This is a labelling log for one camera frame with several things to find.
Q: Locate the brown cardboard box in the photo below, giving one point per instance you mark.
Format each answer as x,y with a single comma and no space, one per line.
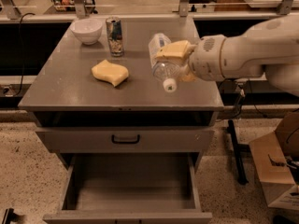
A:
276,160

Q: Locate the clear plastic water bottle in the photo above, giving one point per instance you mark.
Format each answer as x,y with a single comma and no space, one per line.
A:
166,72

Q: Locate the closed grey top drawer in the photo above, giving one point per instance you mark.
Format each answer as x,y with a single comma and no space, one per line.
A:
98,139

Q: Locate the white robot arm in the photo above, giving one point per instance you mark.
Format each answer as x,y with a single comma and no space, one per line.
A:
268,49

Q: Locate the black object bottom left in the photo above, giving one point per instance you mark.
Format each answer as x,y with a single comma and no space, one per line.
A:
10,217

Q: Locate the tall metal drink can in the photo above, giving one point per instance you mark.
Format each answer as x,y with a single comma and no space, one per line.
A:
114,36

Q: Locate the yellow sponge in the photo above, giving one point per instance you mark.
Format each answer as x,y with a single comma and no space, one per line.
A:
109,72

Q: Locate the metal railing post right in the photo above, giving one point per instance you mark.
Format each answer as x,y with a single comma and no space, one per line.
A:
284,7

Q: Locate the metal railing post middle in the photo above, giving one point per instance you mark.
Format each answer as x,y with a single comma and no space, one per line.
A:
183,8

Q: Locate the white bowl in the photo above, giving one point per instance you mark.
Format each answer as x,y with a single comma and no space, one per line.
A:
87,31

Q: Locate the black power adapter with cables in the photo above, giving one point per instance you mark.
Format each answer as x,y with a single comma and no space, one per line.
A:
239,100

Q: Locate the black drawer handle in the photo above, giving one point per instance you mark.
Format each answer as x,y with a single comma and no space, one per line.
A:
125,140

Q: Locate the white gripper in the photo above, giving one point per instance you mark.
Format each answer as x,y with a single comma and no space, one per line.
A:
206,59

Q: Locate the metal railing post far left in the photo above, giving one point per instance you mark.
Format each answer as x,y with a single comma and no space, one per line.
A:
11,10

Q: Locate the open grey middle drawer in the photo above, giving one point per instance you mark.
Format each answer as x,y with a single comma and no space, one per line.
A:
153,188

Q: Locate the black floor stand bar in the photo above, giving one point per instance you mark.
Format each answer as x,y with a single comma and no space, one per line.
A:
241,175

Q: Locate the grey cabinet with counter top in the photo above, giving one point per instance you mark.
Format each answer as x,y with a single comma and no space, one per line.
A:
65,93

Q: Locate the metal railing post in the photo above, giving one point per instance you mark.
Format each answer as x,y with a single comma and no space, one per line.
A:
183,8
284,7
11,10
80,9

